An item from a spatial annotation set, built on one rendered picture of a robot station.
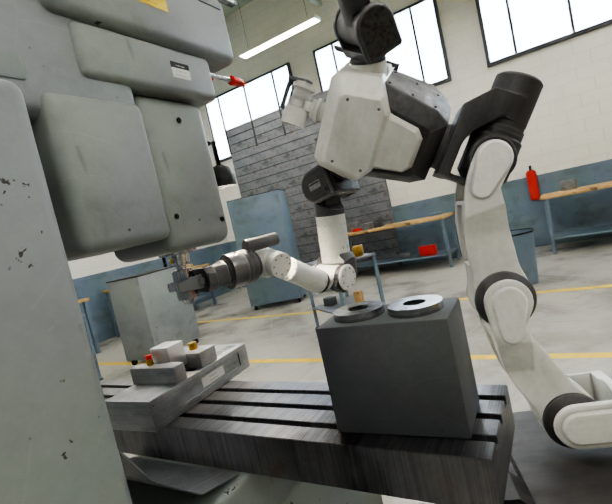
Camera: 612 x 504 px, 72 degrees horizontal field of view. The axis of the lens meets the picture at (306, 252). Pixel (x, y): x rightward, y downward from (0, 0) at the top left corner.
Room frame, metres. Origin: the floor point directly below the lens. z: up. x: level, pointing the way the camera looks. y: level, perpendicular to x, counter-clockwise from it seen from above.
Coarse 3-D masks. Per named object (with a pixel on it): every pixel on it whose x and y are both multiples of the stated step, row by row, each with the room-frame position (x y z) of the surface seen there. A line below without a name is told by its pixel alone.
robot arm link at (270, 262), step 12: (252, 240) 1.06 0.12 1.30; (264, 240) 1.07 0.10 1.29; (276, 240) 1.10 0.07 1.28; (252, 252) 1.05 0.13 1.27; (264, 252) 1.07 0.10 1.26; (276, 252) 1.06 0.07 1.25; (252, 264) 1.03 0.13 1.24; (264, 264) 1.06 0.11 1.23; (276, 264) 1.05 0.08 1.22; (288, 264) 1.07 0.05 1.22; (252, 276) 1.03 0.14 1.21; (264, 276) 1.07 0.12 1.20; (276, 276) 1.05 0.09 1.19
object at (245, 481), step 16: (192, 464) 0.86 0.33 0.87; (128, 480) 0.85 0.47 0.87; (240, 480) 0.77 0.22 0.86; (256, 480) 0.80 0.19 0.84; (272, 480) 0.83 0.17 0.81; (288, 480) 0.87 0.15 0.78; (144, 496) 0.78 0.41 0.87; (160, 496) 0.77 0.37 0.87; (176, 496) 0.76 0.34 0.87; (192, 496) 0.75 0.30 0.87; (208, 496) 0.74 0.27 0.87; (224, 496) 0.73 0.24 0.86; (240, 496) 0.75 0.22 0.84; (256, 496) 0.79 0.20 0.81; (272, 496) 0.82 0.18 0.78
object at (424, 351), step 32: (352, 320) 0.69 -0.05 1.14; (384, 320) 0.66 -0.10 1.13; (416, 320) 0.62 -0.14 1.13; (448, 320) 0.60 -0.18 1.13; (352, 352) 0.67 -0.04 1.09; (384, 352) 0.65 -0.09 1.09; (416, 352) 0.62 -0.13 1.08; (448, 352) 0.60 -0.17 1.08; (352, 384) 0.68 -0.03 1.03; (384, 384) 0.65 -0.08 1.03; (416, 384) 0.63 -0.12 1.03; (448, 384) 0.61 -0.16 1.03; (352, 416) 0.69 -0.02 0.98; (384, 416) 0.66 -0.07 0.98; (416, 416) 0.63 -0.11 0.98; (448, 416) 0.61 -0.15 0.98
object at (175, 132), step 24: (144, 120) 0.84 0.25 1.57; (168, 120) 0.89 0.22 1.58; (192, 120) 0.95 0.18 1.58; (168, 144) 0.88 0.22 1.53; (192, 144) 0.94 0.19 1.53; (168, 168) 0.87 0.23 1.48; (192, 168) 0.92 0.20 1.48; (168, 192) 0.85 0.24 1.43; (192, 192) 0.91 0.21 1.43; (216, 192) 0.97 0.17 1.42; (168, 216) 0.84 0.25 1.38; (192, 216) 0.89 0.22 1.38; (216, 216) 0.95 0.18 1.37; (168, 240) 0.84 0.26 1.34; (192, 240) 0.88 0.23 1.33; (216, 240) 0.95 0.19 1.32
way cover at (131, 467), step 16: (128, 464) 0.62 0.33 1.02; (144, 464) 0.88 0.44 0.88; (160, 464) 0.87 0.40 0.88; (176, 464) 0.86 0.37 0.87; (144, 480) 0.64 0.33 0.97; (160, 480) 0.78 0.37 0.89; (176, 480) 0.77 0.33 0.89; (192, 480) 0.76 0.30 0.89; (208, 480) 0.76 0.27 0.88; (224, 480) 0.75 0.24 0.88
